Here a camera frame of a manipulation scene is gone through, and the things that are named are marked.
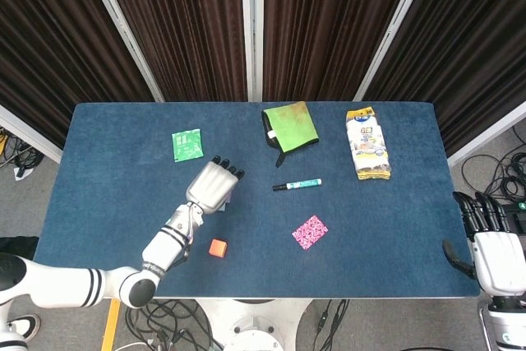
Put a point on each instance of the dark brown curtain panel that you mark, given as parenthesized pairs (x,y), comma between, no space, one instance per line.
(468,47)
(181,26)
(328,26)
(49,38)

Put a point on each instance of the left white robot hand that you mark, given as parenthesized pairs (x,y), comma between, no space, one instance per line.
(211,186)

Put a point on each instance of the yellow floor tape strip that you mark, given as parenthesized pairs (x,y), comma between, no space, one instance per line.
(111,324)

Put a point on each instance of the blue felt table mat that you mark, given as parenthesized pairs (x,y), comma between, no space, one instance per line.
(370,244)

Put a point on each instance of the green cloth with black edge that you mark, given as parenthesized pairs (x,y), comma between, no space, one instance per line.
(292,127)

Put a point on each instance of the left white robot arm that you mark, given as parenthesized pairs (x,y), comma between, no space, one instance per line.
(53,281)

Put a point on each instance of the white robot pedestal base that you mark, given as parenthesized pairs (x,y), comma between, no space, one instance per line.
(255,326)

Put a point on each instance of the white paper scrap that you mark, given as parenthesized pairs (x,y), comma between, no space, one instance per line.
(22,173)

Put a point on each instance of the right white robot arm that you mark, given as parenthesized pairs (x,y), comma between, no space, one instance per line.
(507,326)

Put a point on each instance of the small orange cube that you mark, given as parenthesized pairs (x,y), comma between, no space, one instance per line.
(218,248)

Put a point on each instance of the black box with green light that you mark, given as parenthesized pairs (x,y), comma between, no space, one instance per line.
(518,213)

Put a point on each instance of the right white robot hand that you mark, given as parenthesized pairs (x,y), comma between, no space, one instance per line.
(499,260)

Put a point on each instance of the teal marker pen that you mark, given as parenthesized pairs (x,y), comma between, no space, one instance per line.
(302,183)

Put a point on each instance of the white partition frame post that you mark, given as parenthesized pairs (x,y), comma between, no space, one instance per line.
(489,133)
(390,34)
(123,30)
(251,26)
(29,133)

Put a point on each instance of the green sachet packet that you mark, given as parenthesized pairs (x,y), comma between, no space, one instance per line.
(187,145)

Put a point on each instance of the person in black clothing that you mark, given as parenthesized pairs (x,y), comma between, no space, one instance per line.
(18,246)

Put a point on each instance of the yellow white snack bag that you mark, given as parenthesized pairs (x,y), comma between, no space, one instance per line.
(370,145)

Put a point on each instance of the white black sneaker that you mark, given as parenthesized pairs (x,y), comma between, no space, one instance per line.
(26,326)

